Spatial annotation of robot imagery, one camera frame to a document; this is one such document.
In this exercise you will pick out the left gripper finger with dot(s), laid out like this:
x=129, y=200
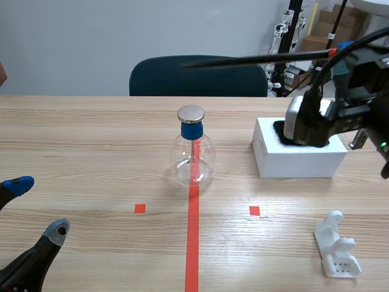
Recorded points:
x=45, y=248
x=19, y=185

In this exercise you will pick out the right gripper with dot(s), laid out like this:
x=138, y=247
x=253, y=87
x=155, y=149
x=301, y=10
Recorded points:
x=369, y=77

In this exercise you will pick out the long black rod red band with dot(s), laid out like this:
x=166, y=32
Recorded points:
x=258, y=60

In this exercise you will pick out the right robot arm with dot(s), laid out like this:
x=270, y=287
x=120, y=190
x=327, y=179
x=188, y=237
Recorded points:
x=358, y=118

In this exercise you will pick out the brown cardboard box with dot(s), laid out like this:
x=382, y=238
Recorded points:
x=331, y=27

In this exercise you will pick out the white box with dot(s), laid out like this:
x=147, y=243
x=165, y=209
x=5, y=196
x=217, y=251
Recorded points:
x=298, y=161

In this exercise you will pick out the dark blue chair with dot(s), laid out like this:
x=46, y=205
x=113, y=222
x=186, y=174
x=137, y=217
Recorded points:
x=197, y=79

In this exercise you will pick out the clear glass flask blue stopper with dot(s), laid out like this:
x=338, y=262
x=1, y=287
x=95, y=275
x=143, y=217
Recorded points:
x=192, y=152

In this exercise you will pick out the white moulded stand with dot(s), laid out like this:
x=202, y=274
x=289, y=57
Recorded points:
x=335, y=246

